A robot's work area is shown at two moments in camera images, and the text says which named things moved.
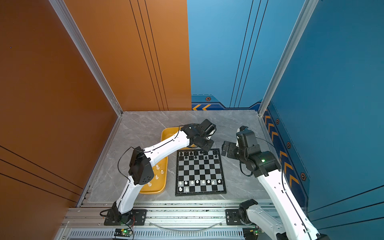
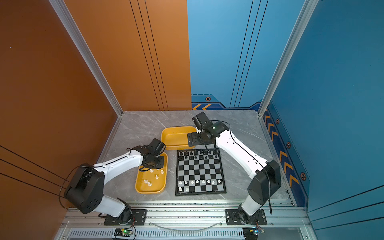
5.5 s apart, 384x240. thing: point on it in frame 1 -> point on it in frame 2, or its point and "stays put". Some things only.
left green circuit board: [124, 232] stays put
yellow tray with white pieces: [159, 183] stays put
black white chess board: [199, 172] stays put
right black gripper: [232, 145] -> [195, 141]
